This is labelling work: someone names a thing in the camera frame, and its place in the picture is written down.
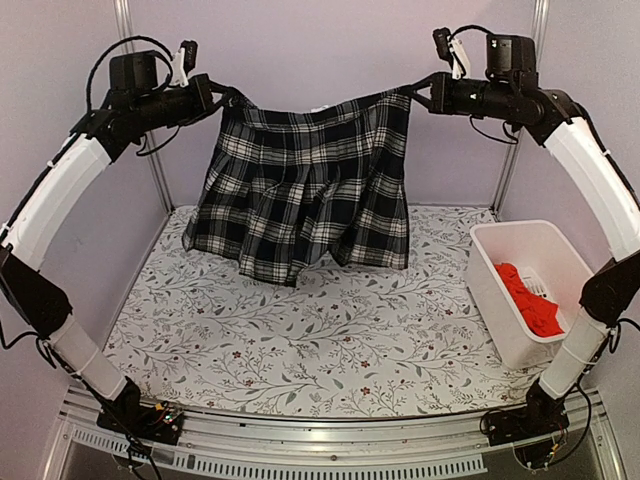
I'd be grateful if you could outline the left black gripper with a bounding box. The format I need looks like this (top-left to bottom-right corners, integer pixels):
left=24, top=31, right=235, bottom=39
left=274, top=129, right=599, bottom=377
left=134, top=72, right=233, bottom=131

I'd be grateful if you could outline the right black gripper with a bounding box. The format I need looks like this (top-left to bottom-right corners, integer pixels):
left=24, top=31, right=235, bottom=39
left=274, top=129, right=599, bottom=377
left=409, top=70, right=517, bottom=119

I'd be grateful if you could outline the black white plaid skirt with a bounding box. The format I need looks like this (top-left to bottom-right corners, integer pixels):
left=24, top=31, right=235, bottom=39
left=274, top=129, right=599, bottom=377
left=182, top=89, right=411, bottom=286

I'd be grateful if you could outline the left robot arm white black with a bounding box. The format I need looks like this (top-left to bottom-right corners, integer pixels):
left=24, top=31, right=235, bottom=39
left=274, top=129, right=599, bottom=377
left=1, top=40, right=234, bottom=434

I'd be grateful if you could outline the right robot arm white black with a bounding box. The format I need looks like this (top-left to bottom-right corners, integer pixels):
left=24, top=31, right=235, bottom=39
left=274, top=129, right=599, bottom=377
left=409, top=28, right=639, bottom=436

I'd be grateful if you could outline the white plastic laundry bin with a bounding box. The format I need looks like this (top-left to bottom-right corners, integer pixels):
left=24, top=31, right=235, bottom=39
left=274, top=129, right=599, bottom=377
left=466, top=220, right=592, bottom=370

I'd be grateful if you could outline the floral patterned table cloth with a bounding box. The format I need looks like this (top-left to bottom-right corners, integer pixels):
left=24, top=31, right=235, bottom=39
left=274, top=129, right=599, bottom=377
left=104, top=206, right=539, bottom=418

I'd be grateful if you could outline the red garment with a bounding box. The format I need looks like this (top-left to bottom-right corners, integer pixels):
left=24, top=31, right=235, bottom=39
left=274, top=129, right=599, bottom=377
left=494, top=263, right=564, bottom=338

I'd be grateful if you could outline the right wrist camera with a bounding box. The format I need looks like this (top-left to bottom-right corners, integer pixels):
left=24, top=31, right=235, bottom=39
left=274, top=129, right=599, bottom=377
left=432, top=28, right=471, bottom=80

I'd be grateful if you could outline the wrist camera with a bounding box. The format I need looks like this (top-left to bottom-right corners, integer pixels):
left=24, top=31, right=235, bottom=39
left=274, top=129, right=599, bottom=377
left=432, top=28, right=471, bottom=80
left=169, top=40, right=198, bottom=87

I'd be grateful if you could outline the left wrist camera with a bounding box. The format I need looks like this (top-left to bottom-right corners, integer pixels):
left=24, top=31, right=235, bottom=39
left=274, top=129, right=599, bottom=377
left=169, top=40, right=198, bottom=87

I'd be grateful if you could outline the left aluminium frame post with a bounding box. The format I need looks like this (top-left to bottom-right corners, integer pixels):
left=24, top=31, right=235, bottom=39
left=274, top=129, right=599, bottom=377
left=112, top=0, right=176, bottom=214

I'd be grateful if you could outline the aluminium frame post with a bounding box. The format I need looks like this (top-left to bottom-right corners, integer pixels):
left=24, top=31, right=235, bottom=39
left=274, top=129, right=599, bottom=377
left=112, top=0, right=176, bottom=214
left=492, top=0, right=550, bottom=211

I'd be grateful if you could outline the right aluminium frame post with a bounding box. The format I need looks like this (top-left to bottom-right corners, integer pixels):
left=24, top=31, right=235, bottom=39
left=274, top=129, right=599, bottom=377
left=492, top=0, right=550, bottom=211

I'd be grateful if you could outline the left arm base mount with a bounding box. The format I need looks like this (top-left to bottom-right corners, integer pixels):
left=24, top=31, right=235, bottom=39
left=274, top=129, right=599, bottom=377
left=97, top=397, right=184, bottom=446

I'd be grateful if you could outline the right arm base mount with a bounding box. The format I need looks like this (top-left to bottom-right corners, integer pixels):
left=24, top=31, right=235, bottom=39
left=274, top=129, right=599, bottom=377
left=479, top=400, right=570, bottom=446

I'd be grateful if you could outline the front aluminium rail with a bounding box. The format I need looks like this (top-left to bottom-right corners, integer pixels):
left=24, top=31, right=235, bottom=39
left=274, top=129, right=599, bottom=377
left=42, top=387, right=629, bottom=479

